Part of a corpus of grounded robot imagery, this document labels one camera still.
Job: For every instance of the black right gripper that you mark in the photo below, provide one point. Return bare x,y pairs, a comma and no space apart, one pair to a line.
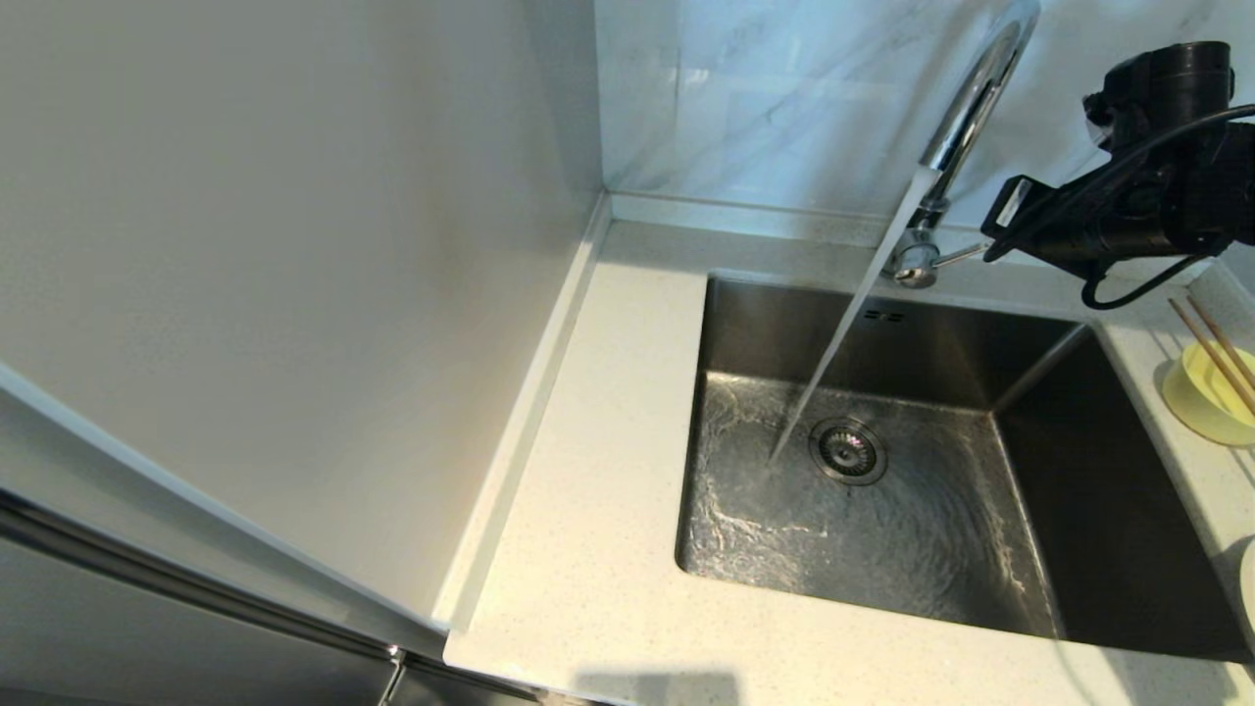
1049,221

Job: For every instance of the chrome gooseneck faucet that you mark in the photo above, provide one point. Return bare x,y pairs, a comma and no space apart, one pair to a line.
971,98

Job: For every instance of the wooden chopstick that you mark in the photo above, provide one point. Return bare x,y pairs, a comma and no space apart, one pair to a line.
1214,358
1224,338

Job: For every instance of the yellow plastic bowl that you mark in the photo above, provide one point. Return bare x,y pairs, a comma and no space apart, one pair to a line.
1201,402

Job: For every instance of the white ceramic plate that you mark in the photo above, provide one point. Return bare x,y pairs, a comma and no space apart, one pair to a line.
1249,588

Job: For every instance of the stainless steel sink basin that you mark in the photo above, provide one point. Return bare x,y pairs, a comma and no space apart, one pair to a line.
882,569

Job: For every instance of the round metal drain strainer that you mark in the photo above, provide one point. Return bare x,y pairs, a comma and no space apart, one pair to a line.
847,451

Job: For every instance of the tall cabinet with grey door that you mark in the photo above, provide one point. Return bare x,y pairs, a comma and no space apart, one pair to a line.
245,294

